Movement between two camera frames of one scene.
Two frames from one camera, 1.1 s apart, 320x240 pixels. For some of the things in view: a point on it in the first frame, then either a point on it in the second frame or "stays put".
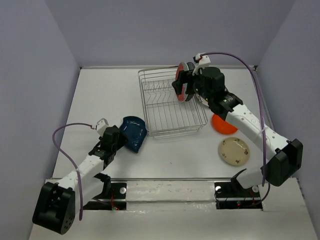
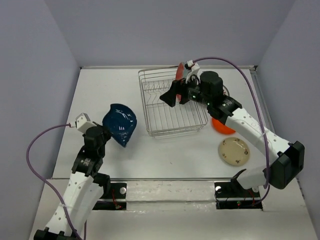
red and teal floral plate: (182, 66) stays put
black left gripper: (121, 140) → (107, 134)
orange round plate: (222, 126) stays put
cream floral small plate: (234, 151) stays put
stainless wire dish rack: (164, 114) stays put
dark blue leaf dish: (135, 128) → (121, 120)
